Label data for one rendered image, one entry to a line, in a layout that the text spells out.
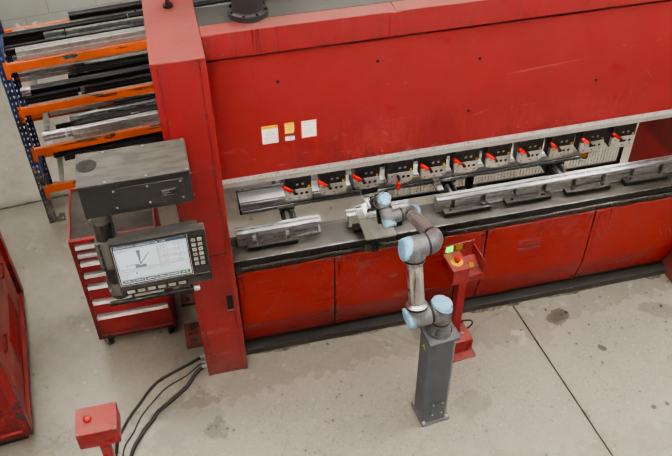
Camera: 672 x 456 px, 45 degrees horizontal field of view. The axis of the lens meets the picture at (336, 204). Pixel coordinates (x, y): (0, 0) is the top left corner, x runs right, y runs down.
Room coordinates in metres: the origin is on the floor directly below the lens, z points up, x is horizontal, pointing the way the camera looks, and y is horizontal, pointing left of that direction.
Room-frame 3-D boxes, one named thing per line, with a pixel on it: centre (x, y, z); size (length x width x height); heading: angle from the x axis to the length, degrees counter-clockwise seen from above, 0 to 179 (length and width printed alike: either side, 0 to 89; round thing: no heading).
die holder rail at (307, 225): (3.48, 0.34, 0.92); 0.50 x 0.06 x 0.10; 103
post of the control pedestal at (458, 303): (3.36, -0.75, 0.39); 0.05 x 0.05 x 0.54; 17
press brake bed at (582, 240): (3.70, -0.84, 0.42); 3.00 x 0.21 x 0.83; 103
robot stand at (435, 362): (2.83, -0.55, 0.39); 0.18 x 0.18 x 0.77; 18
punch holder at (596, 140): (3.90, -1.54, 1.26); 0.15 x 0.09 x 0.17; 103
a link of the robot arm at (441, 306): (2.83, -0.54, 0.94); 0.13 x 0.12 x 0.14; 107
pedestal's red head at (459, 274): (3.36, -0.75, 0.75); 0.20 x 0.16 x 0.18; 107
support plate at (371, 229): (3.45, -0.23, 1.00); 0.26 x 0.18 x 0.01; 13
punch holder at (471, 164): (3.72, -0.76, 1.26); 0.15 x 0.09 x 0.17; 103
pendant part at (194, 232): (2.79, 0.85, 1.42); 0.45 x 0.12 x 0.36; 104
